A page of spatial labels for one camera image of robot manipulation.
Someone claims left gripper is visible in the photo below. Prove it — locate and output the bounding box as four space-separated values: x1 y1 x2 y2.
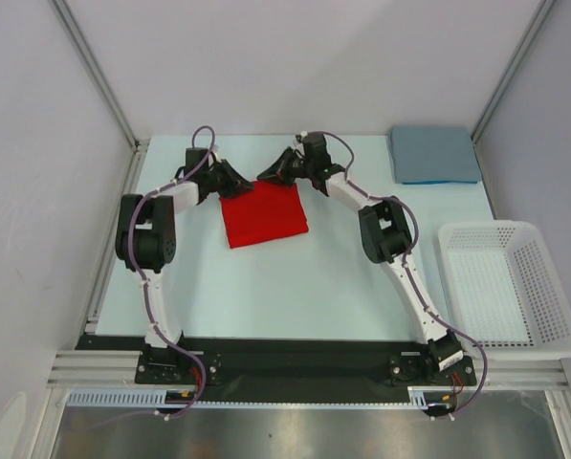
203 160 254 200

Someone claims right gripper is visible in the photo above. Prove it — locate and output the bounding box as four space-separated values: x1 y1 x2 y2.
259 146 316 187

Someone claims red t shirt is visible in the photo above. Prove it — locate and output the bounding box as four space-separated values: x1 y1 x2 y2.
220 181 309 249

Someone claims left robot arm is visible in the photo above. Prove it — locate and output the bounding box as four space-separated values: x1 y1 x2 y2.
115 160 253 384

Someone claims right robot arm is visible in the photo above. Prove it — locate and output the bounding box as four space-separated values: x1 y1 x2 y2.
257 147 464 383

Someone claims folded bright blue t shirt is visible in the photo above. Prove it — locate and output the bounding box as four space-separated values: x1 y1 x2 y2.
401 180 478 186

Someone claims folded grey-blue t shirt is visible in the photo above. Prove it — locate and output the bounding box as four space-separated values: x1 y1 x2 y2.
387 125 481 183

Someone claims white plastic basket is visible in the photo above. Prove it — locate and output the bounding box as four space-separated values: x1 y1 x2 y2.
437 220 571 361

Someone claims left aluminium frame post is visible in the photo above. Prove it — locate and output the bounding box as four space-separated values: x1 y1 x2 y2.
48 0 141 152

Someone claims aluminium frame post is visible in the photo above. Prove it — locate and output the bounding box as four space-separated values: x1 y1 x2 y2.
472 0 560 145
48 0 141 152

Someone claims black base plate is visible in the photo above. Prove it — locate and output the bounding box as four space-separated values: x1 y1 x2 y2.
77 335 478 405

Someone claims front aluminium rail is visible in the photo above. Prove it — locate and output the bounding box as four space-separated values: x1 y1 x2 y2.
47 350 569 391

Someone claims white slotted cable duct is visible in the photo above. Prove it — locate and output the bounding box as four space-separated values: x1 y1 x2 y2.
67 385 458 410

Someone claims right aluminium frame post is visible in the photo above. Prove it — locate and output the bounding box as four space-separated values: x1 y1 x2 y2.
472 0 560 145

